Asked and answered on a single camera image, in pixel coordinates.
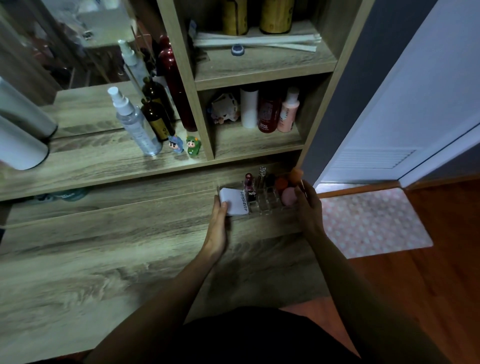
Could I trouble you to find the person's right hand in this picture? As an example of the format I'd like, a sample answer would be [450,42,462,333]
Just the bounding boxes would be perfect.
[294,180,325,241]

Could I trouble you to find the person's left hand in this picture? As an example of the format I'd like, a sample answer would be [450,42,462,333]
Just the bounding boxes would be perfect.
[202,195,230,256]

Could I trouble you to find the white cosmetic box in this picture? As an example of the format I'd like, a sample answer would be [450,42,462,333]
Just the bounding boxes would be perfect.
[219,187,251,217]

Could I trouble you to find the clear acrylic makeup organizer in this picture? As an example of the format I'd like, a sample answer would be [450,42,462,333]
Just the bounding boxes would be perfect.
[217,176,309,217]

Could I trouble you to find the person's right forearm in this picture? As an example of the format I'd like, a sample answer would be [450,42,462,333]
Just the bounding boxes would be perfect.
[305,232,452,364]

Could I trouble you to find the person's left forearm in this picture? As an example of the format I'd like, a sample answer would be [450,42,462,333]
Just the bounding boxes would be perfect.
[84,245,225,364]

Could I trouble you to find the pink makeup sponge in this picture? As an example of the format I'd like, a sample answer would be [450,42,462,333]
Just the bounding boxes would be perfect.
[281,187,299,208]

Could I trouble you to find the dark red lipstick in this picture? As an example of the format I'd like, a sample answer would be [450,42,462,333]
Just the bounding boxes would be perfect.
[244,173,257,203]

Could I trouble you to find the green toy figurine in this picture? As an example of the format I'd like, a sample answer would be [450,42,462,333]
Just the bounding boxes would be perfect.
[186,136,202,158]

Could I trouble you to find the pink polka dot mat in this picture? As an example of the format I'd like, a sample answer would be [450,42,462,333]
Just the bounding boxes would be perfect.
[319,187,434,260]

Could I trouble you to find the pink cosmetic bottle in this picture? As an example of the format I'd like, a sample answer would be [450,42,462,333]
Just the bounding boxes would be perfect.
[277,87,301,133]

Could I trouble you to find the red cosmetic bottle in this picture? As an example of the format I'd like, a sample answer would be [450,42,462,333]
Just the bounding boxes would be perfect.
[257,85,283,133]

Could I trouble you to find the white cartoon toy figure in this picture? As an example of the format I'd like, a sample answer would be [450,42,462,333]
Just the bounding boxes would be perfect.
[207,92,241,125]

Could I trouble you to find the white tube bottle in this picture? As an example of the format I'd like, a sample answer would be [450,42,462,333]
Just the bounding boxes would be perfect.
[240,88,260,130]

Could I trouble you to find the dark brown glass bottle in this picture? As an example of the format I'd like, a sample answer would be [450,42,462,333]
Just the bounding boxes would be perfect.
[140,98,176,143]

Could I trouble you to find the clear spray bottle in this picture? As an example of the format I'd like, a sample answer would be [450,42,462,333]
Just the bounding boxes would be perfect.
[107,86,163,157]

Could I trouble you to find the person's leg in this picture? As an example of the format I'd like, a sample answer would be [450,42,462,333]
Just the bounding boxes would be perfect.
[279,295,362,359]

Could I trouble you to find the tall dark red bottle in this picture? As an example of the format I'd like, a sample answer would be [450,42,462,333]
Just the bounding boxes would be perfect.
[157,35,198,133]

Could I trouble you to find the wooden shelf unit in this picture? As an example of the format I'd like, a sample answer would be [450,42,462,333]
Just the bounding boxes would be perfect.
[0,0,376,203]

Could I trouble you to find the person's black shorts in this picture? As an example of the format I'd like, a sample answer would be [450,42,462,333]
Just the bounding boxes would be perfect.
[176,306,362,364]

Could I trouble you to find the white door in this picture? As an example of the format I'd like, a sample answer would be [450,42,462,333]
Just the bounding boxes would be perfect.
[317,0,480,189]

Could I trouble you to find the teal object under shelf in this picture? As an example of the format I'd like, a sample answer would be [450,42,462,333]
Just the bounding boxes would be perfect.
[34,187,91,202]

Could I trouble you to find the bundle of white paper sticks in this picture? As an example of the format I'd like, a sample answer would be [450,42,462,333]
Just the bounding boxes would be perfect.
[192,31,323,53]

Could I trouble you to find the mirror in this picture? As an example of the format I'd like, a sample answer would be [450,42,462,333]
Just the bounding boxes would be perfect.
[0,0,181,140]

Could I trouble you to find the white cylinder container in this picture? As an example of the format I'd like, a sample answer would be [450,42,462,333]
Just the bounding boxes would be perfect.
[0,114,50,171]

